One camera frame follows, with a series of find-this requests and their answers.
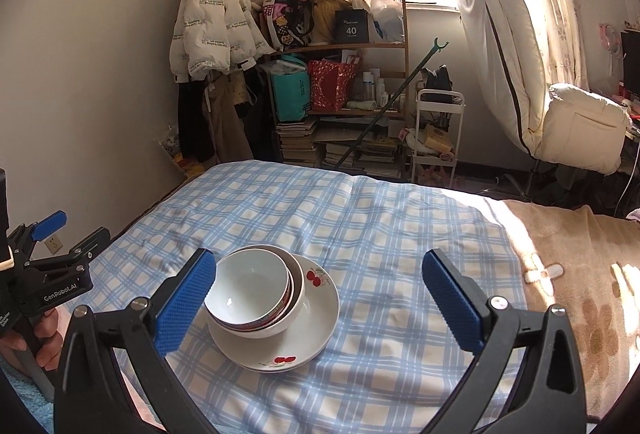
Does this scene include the white padded chair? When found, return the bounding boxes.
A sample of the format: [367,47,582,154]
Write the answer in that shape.
[452,0,633,175]

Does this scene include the cartoon printed bag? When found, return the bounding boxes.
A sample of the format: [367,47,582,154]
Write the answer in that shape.
[262,0,316,49]

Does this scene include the tan straw hat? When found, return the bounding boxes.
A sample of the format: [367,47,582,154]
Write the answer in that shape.
[307,0,351,42]

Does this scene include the teal paper bag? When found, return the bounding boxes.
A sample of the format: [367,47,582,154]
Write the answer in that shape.
[270,57,311,124]

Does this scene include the black bag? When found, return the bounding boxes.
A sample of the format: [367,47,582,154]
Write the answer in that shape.
[422,64,453,91]

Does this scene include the plain white bowl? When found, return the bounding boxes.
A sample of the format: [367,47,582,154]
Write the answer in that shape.
[204,245,306,339]

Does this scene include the red paper bag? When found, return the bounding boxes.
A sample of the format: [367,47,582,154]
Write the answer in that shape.
[307,58,357,111]

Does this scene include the black hanging garment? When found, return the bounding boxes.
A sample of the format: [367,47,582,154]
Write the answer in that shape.
[177,74,217,165]

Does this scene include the stack of books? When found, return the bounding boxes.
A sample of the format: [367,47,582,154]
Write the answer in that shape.
[275,117,403,177]

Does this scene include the group of toiletry bottles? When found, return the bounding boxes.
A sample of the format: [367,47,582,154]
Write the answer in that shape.
[360,69,401,108]

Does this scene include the blue fuzzy cloth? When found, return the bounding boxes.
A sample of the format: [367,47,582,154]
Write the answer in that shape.
[0,354,56,434]

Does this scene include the red patterned bowl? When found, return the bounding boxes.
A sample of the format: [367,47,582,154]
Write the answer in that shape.
[205,247,296,331]

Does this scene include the blue plaid cloth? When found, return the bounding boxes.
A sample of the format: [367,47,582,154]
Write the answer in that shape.
[87,161,531,434]

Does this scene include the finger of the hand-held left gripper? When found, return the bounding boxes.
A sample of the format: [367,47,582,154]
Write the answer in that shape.
[30,227,112,268]
[7,211,67,261]

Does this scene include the wooden shelf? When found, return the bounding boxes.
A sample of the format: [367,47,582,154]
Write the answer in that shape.
[260,0,408,180]

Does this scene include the black monitor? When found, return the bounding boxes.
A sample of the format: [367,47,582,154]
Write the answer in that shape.
[620,30,640,98]

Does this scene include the tan flower blanket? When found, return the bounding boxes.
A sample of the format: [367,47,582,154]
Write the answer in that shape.
[500,199,640,420]

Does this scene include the white puffer jacket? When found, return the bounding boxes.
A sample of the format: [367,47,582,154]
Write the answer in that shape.
[169,0,276,78]

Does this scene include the pink headphones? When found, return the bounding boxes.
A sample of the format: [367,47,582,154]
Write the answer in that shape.
[597,22,625,55]

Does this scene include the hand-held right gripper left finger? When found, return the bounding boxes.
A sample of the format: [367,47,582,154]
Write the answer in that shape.
[52,248,218,434]

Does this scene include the white plastic bag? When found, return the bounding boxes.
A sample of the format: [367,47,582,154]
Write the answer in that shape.
[352,0,406,42]

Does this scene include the long clothes pole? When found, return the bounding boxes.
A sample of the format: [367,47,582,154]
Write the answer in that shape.
[335,37,449,167]

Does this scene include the printed plastic floor bag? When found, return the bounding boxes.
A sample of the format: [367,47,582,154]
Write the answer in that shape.
[160,124,206,180]

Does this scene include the beige hanging garment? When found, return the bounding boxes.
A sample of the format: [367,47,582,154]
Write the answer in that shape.
[207,69,257,162]

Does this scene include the black box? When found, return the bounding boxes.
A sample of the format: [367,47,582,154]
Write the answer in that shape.
[334,9,370,44]

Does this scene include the person's left hand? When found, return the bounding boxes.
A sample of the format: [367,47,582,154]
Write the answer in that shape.
[0,309,64,371]

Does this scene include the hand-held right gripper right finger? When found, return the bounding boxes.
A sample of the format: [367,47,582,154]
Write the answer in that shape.
[421,249,586,434]

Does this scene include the white trolley cart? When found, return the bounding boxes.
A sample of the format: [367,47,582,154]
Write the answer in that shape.
[407,89,466,187]

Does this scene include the white cherry plate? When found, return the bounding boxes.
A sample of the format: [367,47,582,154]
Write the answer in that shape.
[207,254,341,372]

